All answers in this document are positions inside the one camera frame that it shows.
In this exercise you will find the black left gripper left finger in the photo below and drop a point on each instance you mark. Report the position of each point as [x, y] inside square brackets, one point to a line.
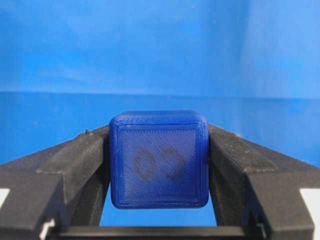
[63, 185]

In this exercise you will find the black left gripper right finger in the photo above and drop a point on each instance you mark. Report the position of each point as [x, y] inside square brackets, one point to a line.
[254, 186]

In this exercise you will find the blue cube block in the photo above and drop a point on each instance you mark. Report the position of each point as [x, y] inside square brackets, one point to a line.
[159, 159]

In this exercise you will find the blue table cloth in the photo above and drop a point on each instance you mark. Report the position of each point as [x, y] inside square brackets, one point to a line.
[251, 67]

